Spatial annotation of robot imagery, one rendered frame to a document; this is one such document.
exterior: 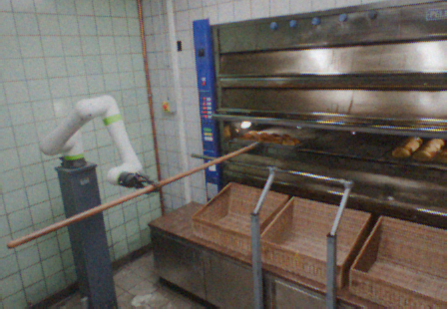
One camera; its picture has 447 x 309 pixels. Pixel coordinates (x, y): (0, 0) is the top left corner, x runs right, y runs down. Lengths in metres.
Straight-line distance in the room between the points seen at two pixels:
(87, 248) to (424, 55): 2.42
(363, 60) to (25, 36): 2.28
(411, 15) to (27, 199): 2.79
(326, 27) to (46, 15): 1.99
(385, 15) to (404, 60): 0.27
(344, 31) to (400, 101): 0.52
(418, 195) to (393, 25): 0.97
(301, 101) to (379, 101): 0.50
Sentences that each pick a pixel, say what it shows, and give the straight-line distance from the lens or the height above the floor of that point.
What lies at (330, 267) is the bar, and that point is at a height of 0.78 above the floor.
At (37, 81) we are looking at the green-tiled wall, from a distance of 3.01.
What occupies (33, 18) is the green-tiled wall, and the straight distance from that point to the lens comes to 3.04.
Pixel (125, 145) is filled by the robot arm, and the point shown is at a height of 1.37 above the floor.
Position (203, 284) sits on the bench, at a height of 0.24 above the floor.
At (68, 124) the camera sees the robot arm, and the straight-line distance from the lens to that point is 2.30.
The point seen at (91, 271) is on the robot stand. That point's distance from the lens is 2.86.
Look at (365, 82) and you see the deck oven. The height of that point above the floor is 1.66.
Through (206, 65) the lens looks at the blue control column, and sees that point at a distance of 2.91.
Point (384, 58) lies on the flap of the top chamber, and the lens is 2.25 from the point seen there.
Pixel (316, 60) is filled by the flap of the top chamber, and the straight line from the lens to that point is 2.41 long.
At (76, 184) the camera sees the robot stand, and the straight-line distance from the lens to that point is 2.60.
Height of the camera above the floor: 1.87
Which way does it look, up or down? 14 degrees down
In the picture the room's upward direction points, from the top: 4 degrees counter-clockwise
